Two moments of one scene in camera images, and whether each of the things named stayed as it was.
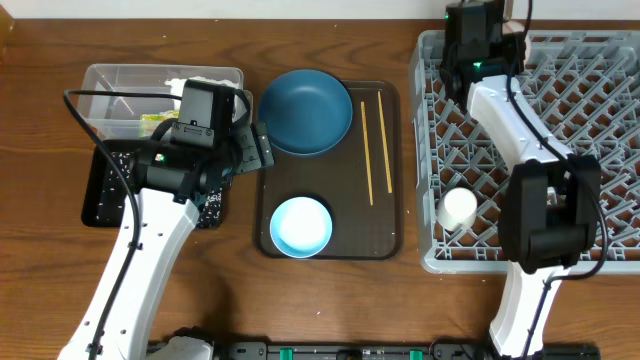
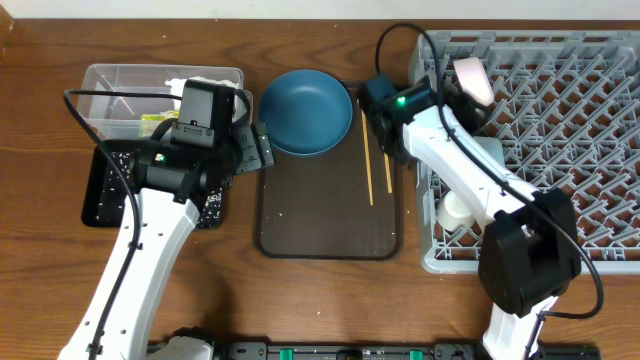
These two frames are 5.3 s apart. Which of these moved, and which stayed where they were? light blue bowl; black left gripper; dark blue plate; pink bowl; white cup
Moved: light blue bowl; pink bowl
Stayed: dark blue plate; black left gripper; white cup
